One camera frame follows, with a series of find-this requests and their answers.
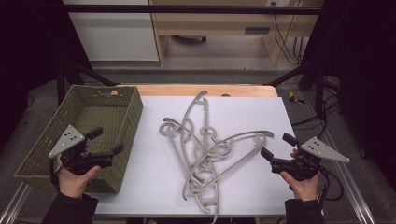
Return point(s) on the wooden desk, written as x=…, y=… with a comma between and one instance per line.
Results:
x=211, y=23

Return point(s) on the hanger hook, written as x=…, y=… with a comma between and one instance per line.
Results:
x=169, y=119

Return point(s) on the person's left hand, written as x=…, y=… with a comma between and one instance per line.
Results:
x=73, y=185

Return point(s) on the white cabinet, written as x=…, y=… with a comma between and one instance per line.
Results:
x=115, y=37

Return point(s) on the yellow and black tool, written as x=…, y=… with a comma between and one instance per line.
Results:
x=292, y=98

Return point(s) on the black curtain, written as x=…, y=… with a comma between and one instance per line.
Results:
x=361, y=62
x=28, y=46

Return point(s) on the black metal stand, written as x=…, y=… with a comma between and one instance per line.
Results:
x=81, y=71
x=311, y=74

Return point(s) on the black frame crossbar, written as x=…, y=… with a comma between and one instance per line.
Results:
x=186, y=9

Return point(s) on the aluminium rail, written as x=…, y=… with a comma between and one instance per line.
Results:
x=14, y=205
x=345, y=183

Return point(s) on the green woven basket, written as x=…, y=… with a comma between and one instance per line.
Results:
x=93, y=112

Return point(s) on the person's right hand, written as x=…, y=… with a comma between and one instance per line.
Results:
x=305, y=189

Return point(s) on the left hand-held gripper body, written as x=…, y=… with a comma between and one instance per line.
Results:
x=67, y=140

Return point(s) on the grey plastic clothes hanger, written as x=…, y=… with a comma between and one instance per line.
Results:
x=202, y=93
x=268, y=134

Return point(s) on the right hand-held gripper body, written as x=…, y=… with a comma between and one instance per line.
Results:
x=323, y=151

